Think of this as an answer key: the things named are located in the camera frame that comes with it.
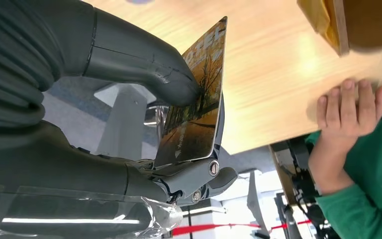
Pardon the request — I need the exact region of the red barrier belt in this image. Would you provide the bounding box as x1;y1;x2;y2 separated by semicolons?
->
171;219;312;237

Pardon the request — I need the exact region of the yellow tape on box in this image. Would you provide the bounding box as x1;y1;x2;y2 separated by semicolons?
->
297;0;342;50

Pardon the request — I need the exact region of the silver kiosk stand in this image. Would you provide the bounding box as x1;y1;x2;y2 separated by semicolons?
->
94;82;157;162

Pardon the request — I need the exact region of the person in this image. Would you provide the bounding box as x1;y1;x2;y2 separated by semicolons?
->
304;78;382;239

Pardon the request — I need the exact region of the cardboard box with dividers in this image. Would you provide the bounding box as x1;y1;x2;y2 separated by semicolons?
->
296;0;382;57

